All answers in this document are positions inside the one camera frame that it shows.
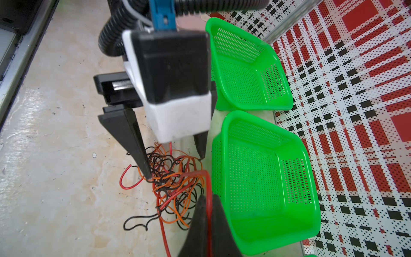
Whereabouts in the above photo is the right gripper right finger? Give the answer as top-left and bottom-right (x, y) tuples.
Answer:
(211, 194), (242, 257)

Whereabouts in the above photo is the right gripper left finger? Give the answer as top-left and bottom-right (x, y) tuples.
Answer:
(178, 196), (208, 257)

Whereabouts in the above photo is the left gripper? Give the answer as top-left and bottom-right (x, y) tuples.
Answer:
(93, 71), (218, 180)

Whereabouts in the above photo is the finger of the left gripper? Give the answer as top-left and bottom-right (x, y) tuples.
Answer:
(193, 131), (208, 159)

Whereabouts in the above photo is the orange cable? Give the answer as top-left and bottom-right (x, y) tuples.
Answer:
(137, 142), (206, 229)

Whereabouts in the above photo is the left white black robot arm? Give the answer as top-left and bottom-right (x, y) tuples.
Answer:
(94, 1), (268, 179)

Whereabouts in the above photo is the middle green plastic basket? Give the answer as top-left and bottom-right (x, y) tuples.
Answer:
(211, 110), (321, 256)

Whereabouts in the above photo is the green plastic basket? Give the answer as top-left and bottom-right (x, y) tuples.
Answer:
(211, 110), (321, 256)
(205, 18), (293, 111)

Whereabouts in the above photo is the left green plastic basket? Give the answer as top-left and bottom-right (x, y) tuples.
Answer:
(205, 18), (293, 111)

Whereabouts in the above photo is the black cable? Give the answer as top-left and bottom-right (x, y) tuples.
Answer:
(123, 146), (204, 232)

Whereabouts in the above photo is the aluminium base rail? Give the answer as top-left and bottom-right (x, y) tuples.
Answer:
(1, 1), (59, 126)

